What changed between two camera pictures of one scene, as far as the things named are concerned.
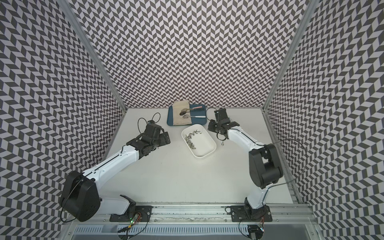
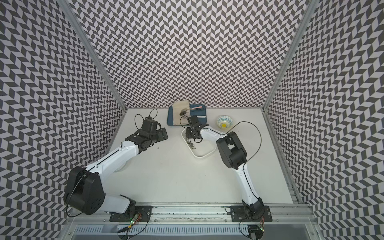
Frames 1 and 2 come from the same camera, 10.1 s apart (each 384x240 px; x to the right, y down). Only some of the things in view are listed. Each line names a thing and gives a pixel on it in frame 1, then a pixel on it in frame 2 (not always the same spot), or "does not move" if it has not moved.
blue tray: (198, 115) does not move
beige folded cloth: (177, 106) does not move
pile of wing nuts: (188, 137) does not move
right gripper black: (211, 126) -> (188, 133)
